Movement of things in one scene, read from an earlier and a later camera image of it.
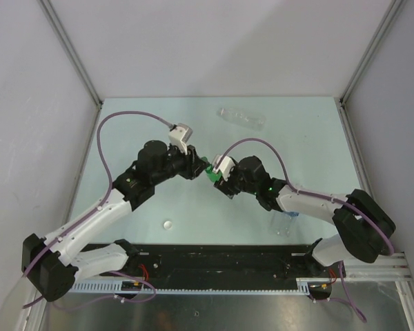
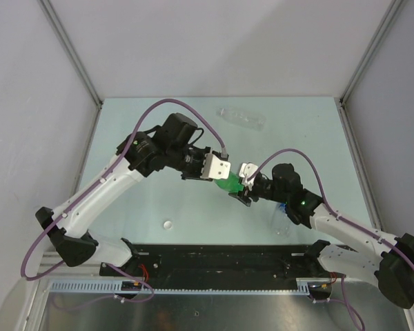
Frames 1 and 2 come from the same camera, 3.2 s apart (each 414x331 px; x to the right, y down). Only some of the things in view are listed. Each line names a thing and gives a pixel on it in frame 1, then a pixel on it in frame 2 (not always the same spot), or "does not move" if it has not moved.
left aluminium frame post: [72, 47] does not move
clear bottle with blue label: [283, 223] does not move
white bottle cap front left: [168, 225] does not move
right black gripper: [226, 187] -> [243, 198]
